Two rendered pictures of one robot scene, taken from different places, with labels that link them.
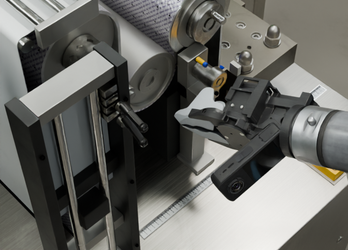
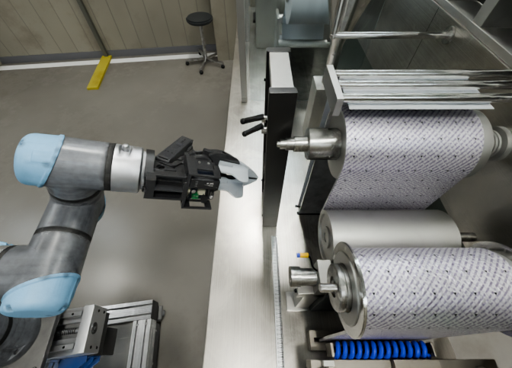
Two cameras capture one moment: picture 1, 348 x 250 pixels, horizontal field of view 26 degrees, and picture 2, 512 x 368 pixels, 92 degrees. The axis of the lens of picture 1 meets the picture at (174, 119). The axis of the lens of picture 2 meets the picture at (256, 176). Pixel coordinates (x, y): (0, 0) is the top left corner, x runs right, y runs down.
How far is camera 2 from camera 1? 1.04 m
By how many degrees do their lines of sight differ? 68
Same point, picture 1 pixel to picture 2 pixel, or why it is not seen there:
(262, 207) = (237, 307)
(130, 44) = (353, 224)
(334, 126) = (100, 144)
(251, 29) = not seen: outside the picture
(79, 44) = (333, 130)
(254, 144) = (173, 149)
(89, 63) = (284, 80)
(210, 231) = (249, 267)
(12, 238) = not seen: hidden behind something
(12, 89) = not seen: hidden behind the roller
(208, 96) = (238, 175)
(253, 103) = (190, 161)
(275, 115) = (171, 169)
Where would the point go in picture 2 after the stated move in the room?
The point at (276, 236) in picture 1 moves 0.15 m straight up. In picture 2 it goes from (216, 296) to (209, 283)
